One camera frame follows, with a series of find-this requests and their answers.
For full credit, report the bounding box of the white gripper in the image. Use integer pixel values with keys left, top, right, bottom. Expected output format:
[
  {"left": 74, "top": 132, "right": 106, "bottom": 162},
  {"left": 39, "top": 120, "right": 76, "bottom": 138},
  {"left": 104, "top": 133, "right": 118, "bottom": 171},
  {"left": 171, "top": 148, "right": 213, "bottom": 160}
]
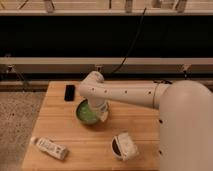
[{"left": 88, "top": 98, "right": 109, "bottom": 122}]

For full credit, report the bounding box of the green ceramic bowl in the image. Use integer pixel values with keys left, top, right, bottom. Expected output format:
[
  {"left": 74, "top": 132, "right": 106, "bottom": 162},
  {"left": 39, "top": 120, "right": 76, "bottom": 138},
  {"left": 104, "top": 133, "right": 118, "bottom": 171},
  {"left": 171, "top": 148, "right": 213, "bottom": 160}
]
[{"left": 76, "top": 99, "right": 99, "bottom": 125}]

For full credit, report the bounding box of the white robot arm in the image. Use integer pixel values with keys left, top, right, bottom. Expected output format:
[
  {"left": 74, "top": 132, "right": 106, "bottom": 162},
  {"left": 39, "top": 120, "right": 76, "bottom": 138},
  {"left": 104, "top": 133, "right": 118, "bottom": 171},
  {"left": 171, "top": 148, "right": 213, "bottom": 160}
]
[{"left": 78, "top": 71, "right": 213, "bottom": 171}]

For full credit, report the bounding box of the black smartphone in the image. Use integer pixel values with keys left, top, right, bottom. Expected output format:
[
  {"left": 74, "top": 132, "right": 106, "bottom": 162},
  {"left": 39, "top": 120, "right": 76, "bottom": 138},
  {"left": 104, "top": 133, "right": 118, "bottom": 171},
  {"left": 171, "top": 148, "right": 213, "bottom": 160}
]
[{"left": 64, "top": 85, "right": 75, "bottom": 101}]

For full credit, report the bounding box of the white crumpled cup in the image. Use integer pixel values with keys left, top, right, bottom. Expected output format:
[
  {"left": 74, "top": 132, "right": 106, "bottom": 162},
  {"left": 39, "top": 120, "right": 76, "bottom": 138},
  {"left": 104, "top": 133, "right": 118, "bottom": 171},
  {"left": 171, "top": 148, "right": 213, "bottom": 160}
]
[{"left": 111, "top": 132, "right": 139, "bottom": 161}]

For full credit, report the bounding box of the white plastic bottle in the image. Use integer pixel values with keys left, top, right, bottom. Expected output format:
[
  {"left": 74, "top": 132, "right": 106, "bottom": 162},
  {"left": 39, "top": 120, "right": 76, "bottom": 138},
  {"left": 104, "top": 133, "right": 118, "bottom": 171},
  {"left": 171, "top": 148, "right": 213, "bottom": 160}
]
[{"left": 30, "top": 137, "right": 69, "bottom": 160}]

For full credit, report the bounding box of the grey metal rail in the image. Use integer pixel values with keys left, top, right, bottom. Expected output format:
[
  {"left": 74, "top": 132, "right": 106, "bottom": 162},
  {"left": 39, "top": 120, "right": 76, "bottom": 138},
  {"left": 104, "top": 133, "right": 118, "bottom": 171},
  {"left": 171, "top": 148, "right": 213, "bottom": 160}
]
[{"left": 0, "top": 57, "right": 213, "bottom": 74}]

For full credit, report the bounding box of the black cable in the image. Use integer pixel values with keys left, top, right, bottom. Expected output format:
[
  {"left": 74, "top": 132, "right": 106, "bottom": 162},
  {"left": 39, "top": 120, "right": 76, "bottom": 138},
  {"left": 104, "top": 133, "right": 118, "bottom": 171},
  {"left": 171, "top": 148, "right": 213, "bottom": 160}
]
[{"left": 109, "top": 7, "right": 148, "bottom": 75}]

